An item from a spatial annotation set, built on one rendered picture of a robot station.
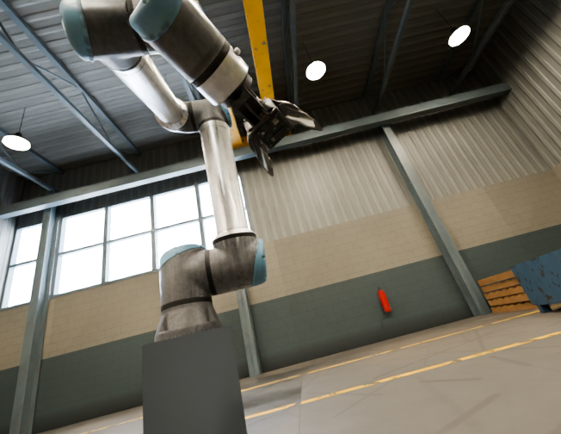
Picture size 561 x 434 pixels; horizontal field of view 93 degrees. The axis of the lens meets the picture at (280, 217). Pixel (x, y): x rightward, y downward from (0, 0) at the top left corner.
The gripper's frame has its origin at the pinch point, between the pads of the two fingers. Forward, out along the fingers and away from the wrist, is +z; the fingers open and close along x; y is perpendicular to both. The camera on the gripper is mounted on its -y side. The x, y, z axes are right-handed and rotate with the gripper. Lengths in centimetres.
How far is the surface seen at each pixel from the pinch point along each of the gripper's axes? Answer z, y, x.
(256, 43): 95, -567, 46
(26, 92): -173, -758, -424
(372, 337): 603, -175, -176
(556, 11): 541, -559, 632
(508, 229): 770, -286, 233
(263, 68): 143, -589, 27
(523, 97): 712, -550, 530
